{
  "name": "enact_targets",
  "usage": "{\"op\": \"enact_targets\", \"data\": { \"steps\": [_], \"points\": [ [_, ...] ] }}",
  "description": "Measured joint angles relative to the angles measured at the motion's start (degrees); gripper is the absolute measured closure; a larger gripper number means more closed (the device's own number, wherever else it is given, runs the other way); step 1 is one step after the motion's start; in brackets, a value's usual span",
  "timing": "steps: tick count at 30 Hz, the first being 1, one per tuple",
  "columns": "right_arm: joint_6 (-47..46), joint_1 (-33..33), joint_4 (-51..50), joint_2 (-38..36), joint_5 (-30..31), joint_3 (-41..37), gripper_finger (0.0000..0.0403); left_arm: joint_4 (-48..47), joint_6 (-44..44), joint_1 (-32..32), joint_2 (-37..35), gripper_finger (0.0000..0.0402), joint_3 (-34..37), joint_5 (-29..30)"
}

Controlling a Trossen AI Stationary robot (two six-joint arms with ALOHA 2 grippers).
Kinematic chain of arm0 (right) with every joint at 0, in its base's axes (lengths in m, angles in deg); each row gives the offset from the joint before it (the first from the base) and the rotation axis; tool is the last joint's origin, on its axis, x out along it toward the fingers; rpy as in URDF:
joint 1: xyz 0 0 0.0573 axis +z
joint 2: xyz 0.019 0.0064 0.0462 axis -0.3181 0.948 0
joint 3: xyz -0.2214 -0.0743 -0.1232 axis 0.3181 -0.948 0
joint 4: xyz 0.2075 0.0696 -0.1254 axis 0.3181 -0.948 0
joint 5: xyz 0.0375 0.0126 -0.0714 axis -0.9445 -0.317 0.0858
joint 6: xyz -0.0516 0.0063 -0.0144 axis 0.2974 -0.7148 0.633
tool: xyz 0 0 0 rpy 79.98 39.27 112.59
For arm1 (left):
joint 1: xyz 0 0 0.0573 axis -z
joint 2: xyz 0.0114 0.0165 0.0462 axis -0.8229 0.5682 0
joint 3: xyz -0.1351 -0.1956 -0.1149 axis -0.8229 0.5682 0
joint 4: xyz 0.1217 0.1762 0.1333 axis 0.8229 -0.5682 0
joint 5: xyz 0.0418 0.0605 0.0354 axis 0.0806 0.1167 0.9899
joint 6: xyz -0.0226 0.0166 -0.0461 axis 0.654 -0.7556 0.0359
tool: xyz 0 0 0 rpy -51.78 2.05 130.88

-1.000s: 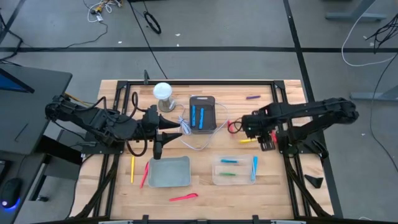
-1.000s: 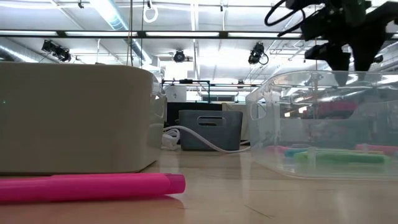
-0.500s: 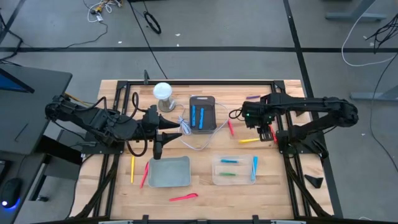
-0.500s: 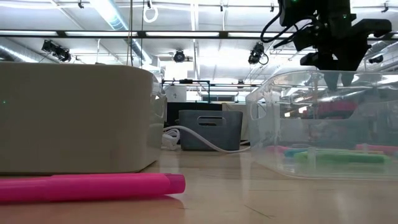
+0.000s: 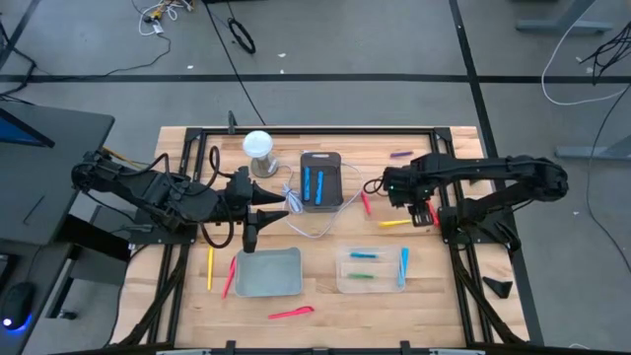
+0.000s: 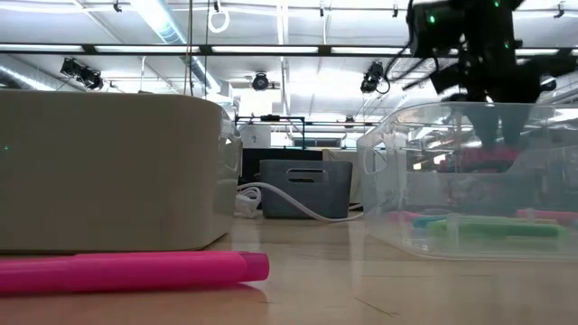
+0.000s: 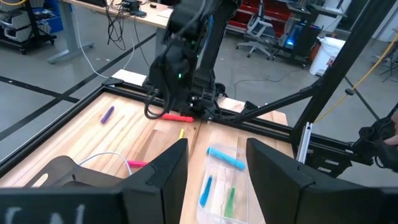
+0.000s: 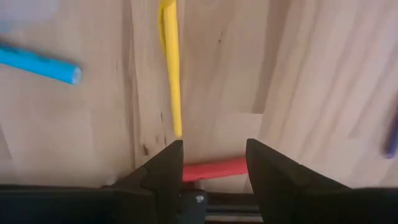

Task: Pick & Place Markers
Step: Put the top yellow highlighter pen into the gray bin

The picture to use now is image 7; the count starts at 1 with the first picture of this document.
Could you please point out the clear plastic bin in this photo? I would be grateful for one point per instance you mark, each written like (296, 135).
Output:
(214, 169)

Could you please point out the slim teal marker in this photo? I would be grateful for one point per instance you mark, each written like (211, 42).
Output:
(205, 193)

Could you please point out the purple marker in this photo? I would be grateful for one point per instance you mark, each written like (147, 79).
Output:
(107, 114)

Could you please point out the black computer tower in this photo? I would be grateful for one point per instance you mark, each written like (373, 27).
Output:
(306, 40)

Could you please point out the green highlighter marker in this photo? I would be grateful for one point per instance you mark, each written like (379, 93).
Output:
(230, 202)

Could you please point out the light blue highlighter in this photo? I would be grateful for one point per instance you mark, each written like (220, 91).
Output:
(225, 158)

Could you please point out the black mount device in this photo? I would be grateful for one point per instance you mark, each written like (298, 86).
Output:
(376, 146)

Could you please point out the pink highlighter marker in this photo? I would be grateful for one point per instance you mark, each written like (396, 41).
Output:
(136, 163)
(177, 118)

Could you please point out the red tool cabinet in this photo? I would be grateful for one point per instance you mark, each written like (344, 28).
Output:
(245, 12)

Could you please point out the cart with blue bins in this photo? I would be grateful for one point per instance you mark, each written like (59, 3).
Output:
(21, 28)

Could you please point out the black aluminium rig frame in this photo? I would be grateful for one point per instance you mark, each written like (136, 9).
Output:
(342, 62)

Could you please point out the white trash bin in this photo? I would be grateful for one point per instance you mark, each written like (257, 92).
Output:
(326, 57)

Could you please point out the grey office chair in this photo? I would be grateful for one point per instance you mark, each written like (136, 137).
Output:
(258, 28)

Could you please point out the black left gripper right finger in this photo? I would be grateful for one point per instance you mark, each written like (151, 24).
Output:
(280, 196)

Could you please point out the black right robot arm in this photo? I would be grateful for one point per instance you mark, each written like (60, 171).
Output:
(214, 46)

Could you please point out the wooden desk with grey legs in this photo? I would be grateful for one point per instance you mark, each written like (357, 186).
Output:
(149, 17)

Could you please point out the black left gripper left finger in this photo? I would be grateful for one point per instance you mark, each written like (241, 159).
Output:
(161, 196)

